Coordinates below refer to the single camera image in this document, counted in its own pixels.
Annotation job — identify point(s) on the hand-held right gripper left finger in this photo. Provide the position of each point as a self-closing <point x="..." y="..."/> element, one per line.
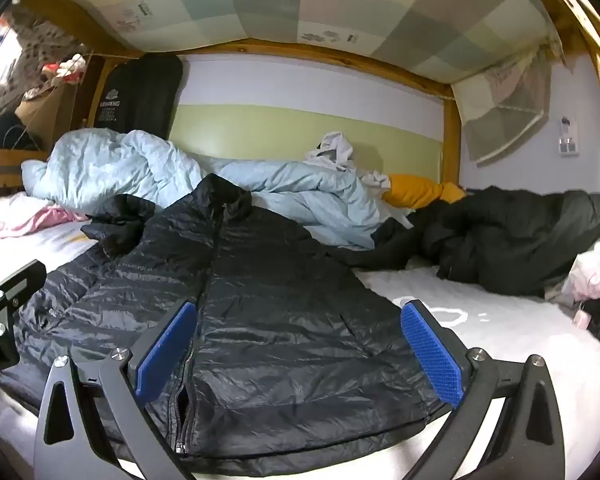
<point x="165" y="350"/>

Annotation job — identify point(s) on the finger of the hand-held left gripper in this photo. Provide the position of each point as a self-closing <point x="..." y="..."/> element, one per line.
<point x="22" y="280"/>

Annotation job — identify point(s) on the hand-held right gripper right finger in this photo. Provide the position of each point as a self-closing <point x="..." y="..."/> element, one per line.
<point x="432" y="355"/>

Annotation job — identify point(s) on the black puffer jacket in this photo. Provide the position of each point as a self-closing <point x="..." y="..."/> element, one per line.
<point x="280" y="320"/>

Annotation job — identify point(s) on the dark bag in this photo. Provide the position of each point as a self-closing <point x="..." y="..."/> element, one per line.
<point x="2" y="132"/>

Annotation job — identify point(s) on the cardboard box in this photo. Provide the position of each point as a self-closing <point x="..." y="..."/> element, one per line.
<point x="45" y="120"/>

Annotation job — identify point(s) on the dark green coat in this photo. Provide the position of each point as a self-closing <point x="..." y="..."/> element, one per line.
<point x="519" y="240"/>

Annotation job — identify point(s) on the yellow pillow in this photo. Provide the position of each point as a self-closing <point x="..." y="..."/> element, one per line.
<point x="409" y="191"/>

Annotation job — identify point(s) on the red and white cloth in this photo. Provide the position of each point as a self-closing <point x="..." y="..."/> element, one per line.
<point x="67" y="70"/>

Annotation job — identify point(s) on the white and pink cloth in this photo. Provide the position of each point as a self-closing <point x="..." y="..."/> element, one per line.
<point x="599" y="265"/>

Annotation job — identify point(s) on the floral patterned cloth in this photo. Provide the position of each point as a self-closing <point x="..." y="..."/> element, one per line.
<point x="35" y="40"/>

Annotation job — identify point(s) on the black hanging garment bag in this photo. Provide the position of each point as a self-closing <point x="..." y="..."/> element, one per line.
<point x="140" y="95"/>

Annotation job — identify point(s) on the light blue duvet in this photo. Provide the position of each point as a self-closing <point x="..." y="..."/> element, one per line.
<point x="305" y="185"/>

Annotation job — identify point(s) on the white hoodie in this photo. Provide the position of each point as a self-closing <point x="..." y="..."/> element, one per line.
<point x="332" y="142"/>

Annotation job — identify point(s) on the hanging pastel checked cloth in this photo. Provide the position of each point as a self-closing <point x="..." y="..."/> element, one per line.
<point x="499" y="110"/>

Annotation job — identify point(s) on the pastel checked sheet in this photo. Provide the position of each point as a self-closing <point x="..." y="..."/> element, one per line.
<point x="280" y="0"/>

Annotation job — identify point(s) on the wooden bunk bed frame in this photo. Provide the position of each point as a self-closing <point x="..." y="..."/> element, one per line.
<point x="449" y="140"/>

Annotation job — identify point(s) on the white wall socket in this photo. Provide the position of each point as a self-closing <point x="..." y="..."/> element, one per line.
<point x="568" y="145"/>

